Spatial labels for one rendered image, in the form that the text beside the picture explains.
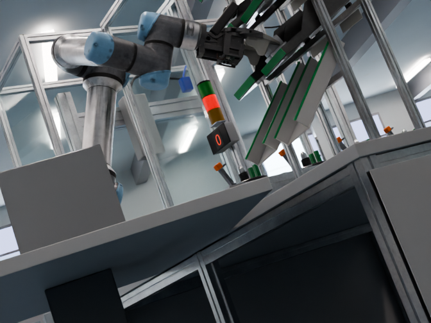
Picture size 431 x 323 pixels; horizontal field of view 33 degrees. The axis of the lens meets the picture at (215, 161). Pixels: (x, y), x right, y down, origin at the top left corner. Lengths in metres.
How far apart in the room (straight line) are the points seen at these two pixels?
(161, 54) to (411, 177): 0.68
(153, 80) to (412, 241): 0.74
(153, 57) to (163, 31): 0.08
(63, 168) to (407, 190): 0.79
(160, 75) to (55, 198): 0.39
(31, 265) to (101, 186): 0.43
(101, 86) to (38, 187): 0.49
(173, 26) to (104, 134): 0.40
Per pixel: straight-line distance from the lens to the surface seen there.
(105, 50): 1.78
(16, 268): 1.40
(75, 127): 3.31
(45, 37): 3.18
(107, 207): 1.75
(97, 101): 2.13
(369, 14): 2.07
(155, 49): 1.84
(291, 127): 1.95
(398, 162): 1.58
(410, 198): 1.55
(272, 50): 1.94
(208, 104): 2.53
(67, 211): 1.75
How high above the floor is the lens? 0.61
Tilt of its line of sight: 12 degrees up
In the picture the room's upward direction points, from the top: 20 degrees counter-clockwise
